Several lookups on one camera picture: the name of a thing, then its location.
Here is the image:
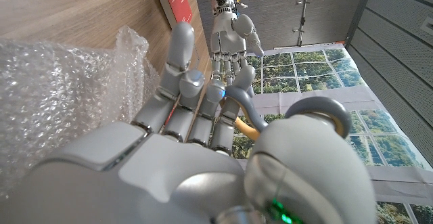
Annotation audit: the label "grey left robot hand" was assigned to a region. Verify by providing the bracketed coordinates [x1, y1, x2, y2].
[208, 7, 265, 87]

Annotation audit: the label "scissors with orange grey handles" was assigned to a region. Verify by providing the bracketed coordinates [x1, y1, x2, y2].
[225, 85, 352, 142]

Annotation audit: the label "clear bubble wrap sheet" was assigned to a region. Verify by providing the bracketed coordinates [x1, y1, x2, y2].
[0, 26, 160, 198]

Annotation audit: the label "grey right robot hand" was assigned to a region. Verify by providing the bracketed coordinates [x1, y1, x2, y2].
[0, 21, 378, 224]

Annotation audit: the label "printed window forest backdrop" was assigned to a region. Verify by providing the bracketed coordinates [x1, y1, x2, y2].
[233, 43, 433, 224]

